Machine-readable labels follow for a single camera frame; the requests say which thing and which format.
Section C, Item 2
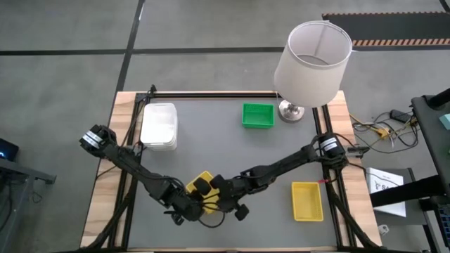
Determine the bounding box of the black aluminium table frame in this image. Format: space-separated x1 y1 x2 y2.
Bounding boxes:
80 89 384 253

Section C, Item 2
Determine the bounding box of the black floor cable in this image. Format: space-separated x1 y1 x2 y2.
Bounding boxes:
353 112 423 155

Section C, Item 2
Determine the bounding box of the grey table mat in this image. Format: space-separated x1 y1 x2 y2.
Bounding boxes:
128 98 338 249

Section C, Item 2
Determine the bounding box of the black hazard-striped floor mat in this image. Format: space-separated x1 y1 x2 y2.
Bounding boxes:
322 12 450 47

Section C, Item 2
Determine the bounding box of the black desk crossbar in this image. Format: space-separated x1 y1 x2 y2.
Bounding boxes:
369 174 450 208

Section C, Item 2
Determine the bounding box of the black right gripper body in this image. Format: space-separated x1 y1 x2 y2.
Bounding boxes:
212 174 255 212

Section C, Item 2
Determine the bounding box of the white paper sheet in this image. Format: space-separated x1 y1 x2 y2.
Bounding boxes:
365 167 408 218

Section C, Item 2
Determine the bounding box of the blue storage rack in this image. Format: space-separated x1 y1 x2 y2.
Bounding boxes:
434 196 450 249

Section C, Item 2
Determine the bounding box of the black power adapter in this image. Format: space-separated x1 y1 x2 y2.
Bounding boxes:
390 109 414 123

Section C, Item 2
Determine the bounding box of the grey side table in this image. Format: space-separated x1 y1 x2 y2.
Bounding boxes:
0 157 57 233

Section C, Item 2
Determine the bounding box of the yellow floor cable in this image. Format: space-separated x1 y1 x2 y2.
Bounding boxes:
349 114 419 140

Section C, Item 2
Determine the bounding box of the black device with blue light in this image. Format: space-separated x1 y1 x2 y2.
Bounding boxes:
0 137 20 162

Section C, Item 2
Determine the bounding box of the black office desk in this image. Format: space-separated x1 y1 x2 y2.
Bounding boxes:
411 93 450 197

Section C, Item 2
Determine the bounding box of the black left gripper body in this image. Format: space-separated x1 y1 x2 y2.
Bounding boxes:
165 189 205 223

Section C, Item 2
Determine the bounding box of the silver metal lamp base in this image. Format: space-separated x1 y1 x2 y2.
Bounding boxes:
278 99 306 123

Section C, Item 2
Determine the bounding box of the black desk pole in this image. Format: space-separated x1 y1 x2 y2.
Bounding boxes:
423 87 450 110

